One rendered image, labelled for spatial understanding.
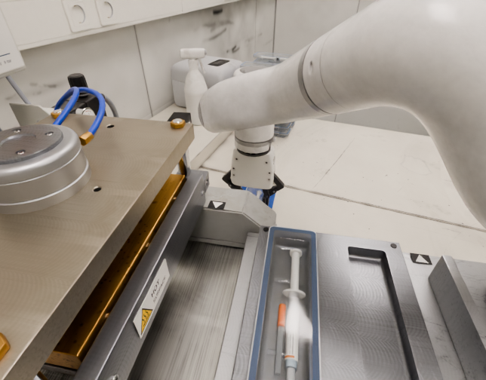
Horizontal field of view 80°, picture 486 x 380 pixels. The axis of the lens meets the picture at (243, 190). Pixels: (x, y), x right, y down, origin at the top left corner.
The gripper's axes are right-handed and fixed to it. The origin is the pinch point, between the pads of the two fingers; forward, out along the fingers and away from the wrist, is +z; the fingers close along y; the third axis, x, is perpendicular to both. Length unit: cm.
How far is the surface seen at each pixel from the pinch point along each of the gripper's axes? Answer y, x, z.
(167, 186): 3.4, 32.7, -27.5
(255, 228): -6.0, 28.5, -19.0
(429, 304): -26.0, 34.9, -18.6
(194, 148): 22.9, -19.9, -1.1
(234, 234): -3.1, 28.7, -17.5
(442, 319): -26.8, 36.4, -18.7
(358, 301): -18.5, 37.1, -19.6
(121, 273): 2, 44, -28
